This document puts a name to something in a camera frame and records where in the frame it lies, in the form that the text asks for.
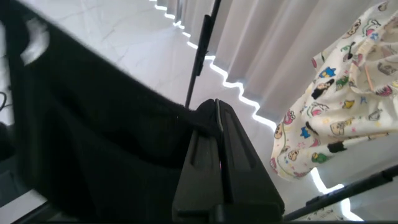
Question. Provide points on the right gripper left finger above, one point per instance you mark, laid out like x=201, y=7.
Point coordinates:
x=199, y=180

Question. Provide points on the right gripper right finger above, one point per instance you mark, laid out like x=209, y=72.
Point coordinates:
x=248, y=183

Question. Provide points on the black garment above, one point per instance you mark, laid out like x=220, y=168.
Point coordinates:
x=93, y=140

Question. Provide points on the cream printed garment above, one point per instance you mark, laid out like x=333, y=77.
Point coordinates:
x=348, y=102

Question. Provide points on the pink clothes hanger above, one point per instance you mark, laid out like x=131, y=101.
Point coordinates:
x=368, y=77

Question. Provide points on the black clothes rack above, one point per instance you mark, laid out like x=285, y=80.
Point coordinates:
x=202, y=46

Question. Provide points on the white curtain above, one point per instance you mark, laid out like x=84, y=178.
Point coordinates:
x=273, y=40

